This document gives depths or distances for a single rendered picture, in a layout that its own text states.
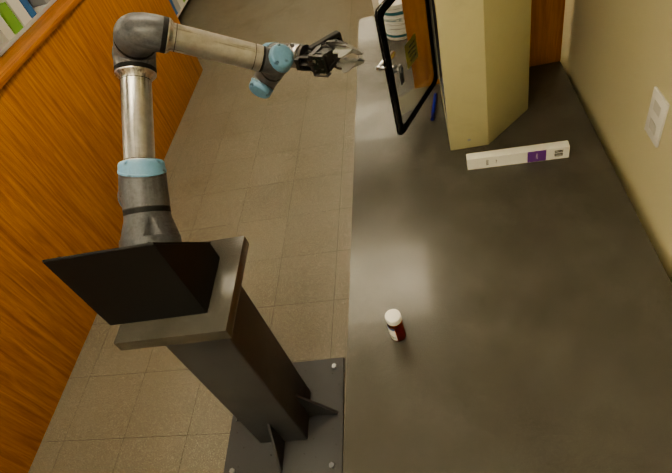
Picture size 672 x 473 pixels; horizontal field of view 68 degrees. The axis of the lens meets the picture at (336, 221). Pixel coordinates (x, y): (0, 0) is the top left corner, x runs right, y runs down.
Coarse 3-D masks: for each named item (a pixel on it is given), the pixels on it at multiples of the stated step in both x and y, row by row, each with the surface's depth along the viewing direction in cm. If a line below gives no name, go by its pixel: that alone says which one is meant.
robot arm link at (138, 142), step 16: (112, 48) 145; (128, 64) 139; (144, 64) 140; (128, 80) 140; (144, 80) 141; (128, 96) 139; (144, 96) 141; (128, 112) 139; (144, 112) 140; (128, 128) 138; (144, 128) 140; (128, 144) 138; (144, 144) 139
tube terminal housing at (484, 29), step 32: (448, 0) 118; (480, 0) 117; (512, 0) 125; (448, 32) 123; (480, 32) 123; (512, 32) 131; (448, 64) 130; (480, 64) 129; (512, 64) 137; (448, 96) 136; (480, 96) 136; (512, 96) 145; (448, 128) 144; (480, 128) 144
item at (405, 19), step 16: (384, 0) 127; (400, 0) 134; (416, 0) 142; (384, 16) 128; (400, 16) 135; (416, 16) 144; (400, 32) 137; (416, 32) 146; (400, 48) 139; (416, 48) 148; (384, 64) 135; (416, 64) 151; (432, 64) 161; (416, 80) 153; (432, 80) 164; (400, 96) 146; (416, 96) 156
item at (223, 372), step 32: (256, 320) 162; (192, 352) 146; (224, 352) 146; (256, 352) 158; (224, 384) 161; (256, 384) 161; (288, 384) 183; (320, 384) 210; (256, 416) 180; (288, 416) 179; (320, 416) 201; (256, 448) 198; (288, 448) 195; (320, 448) 192
